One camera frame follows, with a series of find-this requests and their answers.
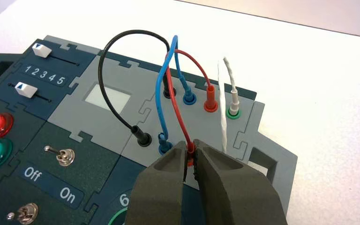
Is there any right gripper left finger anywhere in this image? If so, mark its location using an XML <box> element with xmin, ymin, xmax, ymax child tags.
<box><xmin>125</xmin><ymin>140</ymin><xmax>188</xmax><ymax>225</ymax></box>

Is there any metal toggle switch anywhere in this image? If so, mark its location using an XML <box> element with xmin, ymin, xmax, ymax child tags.
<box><xmin>7</xmin><ymin>202</ymin><xmax>39</xmax><ymax>225</ymax></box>
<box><xmin>44</xmin><ymin>146</ymin><xmax>75</xmax><ymax>167</ymax></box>

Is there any grey and teal control box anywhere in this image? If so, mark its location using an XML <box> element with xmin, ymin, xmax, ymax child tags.
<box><xmin>0</xmin><ymin>35</ymin><xmax>298</xmax><ymax>225</ymax></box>

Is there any blue banana plug wire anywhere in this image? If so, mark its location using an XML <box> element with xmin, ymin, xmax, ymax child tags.
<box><xmin>156</xmin><ymin>35</ymin><xmax>197</xmax><ymax>155</ymax></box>

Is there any white banana plug wire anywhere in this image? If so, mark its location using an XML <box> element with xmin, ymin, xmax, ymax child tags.
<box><xmin>217</xmin><ymin>57</ymin><xmax>241</xmax><ymax>153</ymax></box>

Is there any red banana plug wire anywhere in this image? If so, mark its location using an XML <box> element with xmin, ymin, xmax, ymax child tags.
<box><xmin>165</xmin><ymin>49</ymin><xmax>218</xmax><ymax>167</ymax></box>

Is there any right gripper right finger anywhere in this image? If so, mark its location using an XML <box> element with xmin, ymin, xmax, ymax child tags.
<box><xmin>193</xmin><ymin>139</ymin><xmax>288</xmax><ymax>225</ymax></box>

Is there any white display window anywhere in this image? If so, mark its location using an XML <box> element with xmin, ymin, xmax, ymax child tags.
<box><xmin>84</xmin><ymin>83</ymin><xmax>132</xmax><ymax>115</ymax></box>

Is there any white slider knob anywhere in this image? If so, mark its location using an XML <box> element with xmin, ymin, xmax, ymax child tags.
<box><xmin>14</xmin><ymin>82</ymin><xmax>38</xmax><ymax>99</ymax></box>
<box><xmin>31</xmin><ymin>43</ymin><xmax>53</xmax><ymax>59</ymax></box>

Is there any black banana plug wire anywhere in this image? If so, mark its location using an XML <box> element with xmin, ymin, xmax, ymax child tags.
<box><xmin>98</xmin><ymin>30</ymin><xmax>177</xmax><ymax>147</ymax></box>

